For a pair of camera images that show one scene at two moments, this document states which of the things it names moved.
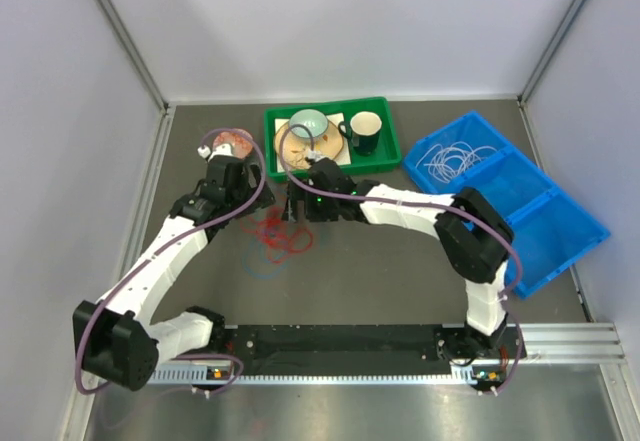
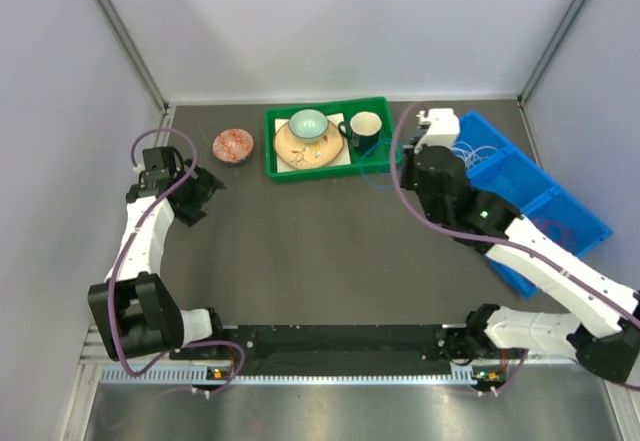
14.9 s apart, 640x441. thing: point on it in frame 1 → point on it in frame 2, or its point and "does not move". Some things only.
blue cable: [273, 275] → [401, 158]
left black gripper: [256, 175] → [205, 185]
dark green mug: [363, 130] does not move
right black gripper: [298, 194] → [410, 154]
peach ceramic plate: [329, 146] does not move
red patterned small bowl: [241, 144] does not move
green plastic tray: [387, 155] does not move
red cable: [279, 239] → [547, 231]
